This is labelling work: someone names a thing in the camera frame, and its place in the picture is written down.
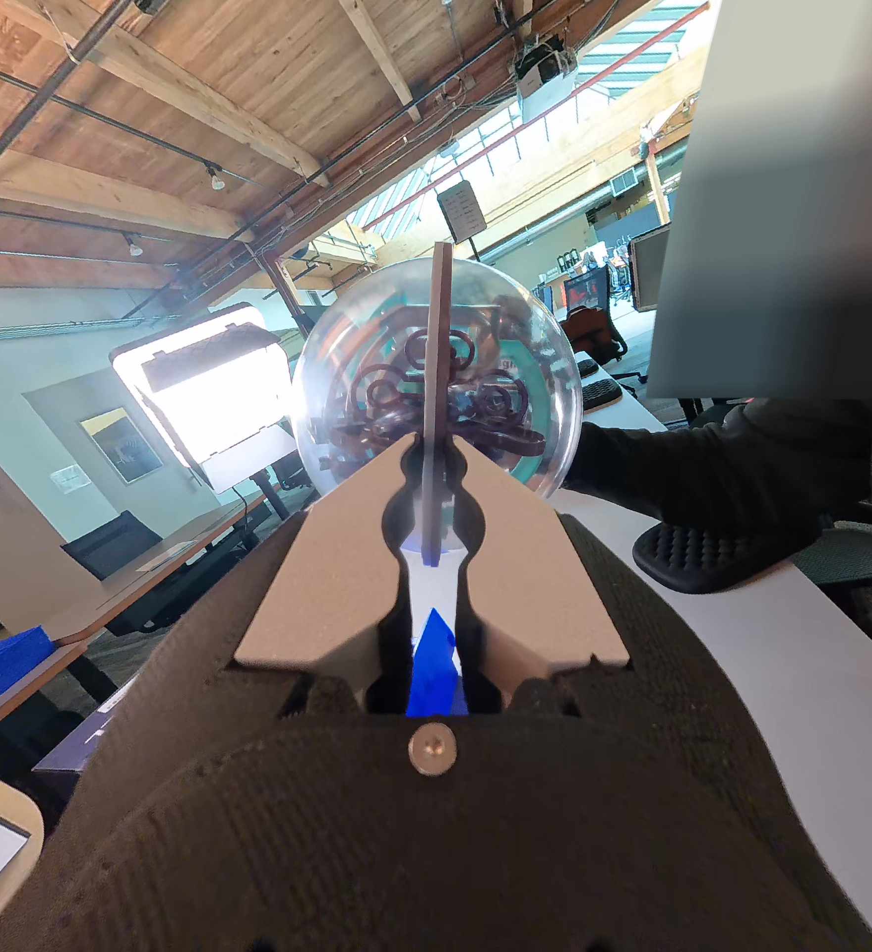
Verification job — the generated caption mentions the blue tape strips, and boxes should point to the blue tape strips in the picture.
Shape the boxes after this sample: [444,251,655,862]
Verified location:
[0,626,57,705]

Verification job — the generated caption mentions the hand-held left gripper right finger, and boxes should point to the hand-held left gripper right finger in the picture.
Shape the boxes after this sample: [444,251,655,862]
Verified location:
[449,437,631,708]

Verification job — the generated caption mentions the blue plastic bin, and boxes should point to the blue plastic bin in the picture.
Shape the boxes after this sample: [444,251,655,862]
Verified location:
[405,608,469,719]

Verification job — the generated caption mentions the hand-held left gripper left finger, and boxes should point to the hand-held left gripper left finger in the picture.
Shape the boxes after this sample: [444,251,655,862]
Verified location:
[234,433,418,708]

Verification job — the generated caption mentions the person's right forearm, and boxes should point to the person's right forearm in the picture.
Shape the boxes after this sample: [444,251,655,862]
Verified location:
[566,398,872,534]

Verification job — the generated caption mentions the framed wall picture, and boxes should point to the framed wall picture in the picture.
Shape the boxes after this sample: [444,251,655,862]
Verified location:
[79,407,164,486]

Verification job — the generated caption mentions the dark blue cardboard box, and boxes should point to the dark blue cardboard box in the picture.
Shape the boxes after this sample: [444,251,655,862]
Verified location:
[34,692,122,775]

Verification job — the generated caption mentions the brown office chair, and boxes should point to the brown office chair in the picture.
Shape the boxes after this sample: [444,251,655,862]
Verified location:
[559,305,629,366]

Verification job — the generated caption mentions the black office chair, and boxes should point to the black office chair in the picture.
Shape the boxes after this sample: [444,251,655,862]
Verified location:
[61,511,164,582]

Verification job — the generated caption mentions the white ceiling box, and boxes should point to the white ceiling box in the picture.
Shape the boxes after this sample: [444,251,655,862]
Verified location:
[515,45,579,124]

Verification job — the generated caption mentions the bright studio light panel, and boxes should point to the bright studio light panel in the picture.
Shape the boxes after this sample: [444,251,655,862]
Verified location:
[109,303,300,494]

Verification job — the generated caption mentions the grey screen on stand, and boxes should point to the grey screen on stand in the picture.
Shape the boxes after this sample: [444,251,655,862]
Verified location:
[628,227,672,314]

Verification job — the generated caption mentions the clear maze ball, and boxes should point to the clear maze ball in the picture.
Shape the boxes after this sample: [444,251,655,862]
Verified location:
[291,241,585,568]

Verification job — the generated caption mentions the grey desk with orange edge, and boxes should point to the grey desk with orange edge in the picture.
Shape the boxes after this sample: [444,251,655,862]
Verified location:
[45,491,281,645]

